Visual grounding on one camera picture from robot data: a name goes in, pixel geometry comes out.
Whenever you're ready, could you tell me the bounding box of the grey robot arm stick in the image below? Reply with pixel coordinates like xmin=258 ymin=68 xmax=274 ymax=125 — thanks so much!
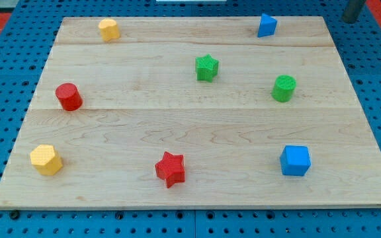
xmin=341 ymin=0 xmax=366 ymax=24

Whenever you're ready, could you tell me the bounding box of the red star block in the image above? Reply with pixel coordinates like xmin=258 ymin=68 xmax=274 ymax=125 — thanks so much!
xmin=155 ymin=151 xmax=185 ymax=188

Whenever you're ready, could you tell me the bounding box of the green star block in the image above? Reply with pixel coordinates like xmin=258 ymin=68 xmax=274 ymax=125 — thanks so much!
xmin=195 ymin=54 xmax=219 ymax=83

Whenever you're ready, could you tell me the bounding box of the blue triangle block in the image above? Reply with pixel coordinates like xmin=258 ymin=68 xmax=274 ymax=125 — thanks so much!
xmin=257 ymin=13 xmax=278 ymax=38

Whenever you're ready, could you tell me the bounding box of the wooden board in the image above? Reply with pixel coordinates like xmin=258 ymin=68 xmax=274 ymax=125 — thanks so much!
xmin=0 ymin=17 xmax=381 ymax=210

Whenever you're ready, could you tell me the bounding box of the green cylinder block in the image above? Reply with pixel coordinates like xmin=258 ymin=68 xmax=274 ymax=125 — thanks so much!
xmin=271 ymin=75 xmax=296 ymax=102

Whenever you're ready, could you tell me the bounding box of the blue cube block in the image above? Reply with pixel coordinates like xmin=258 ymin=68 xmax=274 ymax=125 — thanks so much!
xmin=280 ymin=145 xmax=311 ymax=177

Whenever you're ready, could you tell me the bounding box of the yellow heart block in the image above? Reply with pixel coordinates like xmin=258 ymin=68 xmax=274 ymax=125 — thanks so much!
xmin=98 ymin=18 xmax=121 ymax=42

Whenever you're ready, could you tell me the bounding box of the red cylinder block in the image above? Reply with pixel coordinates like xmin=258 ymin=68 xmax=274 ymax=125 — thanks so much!
xmin=56 ymin=83 xmax=83 ymax=111

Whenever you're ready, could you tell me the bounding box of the yellow hexagon block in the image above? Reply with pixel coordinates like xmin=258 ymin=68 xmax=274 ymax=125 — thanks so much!
xmin=29 ymin=144 xmax=63 ymax=176

